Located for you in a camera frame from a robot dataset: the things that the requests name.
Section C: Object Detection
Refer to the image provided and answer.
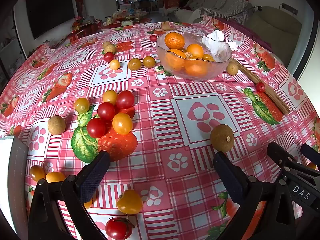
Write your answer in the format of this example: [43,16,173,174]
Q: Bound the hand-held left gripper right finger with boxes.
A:
[213,151,297,240]

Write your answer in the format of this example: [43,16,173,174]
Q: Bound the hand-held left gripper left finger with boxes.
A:
[27,151,111,240]

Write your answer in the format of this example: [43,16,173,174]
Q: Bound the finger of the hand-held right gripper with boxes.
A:
[267,142,320,180]
[301,144,320,165]

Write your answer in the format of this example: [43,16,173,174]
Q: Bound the red tomato with stem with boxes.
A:
[105,217,133,240]

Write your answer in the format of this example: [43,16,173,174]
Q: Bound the white tray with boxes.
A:
[0,135,29,230]

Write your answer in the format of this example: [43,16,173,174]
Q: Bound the yellow heart-shaped tomato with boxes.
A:
[116,189,143,215]

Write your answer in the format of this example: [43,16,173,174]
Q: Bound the long wooden spatula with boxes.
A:
[229,58,290,116]

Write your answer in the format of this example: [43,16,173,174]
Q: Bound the red checked printed tablecloth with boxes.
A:
[0,15,320,240]

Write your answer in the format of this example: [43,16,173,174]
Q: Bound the clear glass bowl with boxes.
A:
[156,28,232,81]

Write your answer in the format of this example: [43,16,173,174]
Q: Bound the crumpled white tissue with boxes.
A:
[201,29,238,55]

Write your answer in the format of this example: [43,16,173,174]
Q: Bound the beige armchair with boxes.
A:
[244,6,303,67]

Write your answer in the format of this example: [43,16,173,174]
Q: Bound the red gift boxes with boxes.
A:
[69,22,102,43]

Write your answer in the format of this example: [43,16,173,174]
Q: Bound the black rod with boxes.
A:
[216,6,262,20]

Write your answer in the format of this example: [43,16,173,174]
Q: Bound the flower bouquet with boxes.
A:
[72,16,85,29]

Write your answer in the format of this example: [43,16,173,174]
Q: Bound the round low table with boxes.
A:
[101,10,152,29]

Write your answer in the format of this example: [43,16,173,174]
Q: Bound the grey sofa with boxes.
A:
[172,0,253,25]

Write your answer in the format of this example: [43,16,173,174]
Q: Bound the black television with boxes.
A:
[25,0,75,40]

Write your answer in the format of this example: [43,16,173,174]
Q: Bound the dining table with chairs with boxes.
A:
[134,0,158,13]

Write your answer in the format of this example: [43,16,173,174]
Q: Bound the wall socket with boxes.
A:
[281,3,298,15]

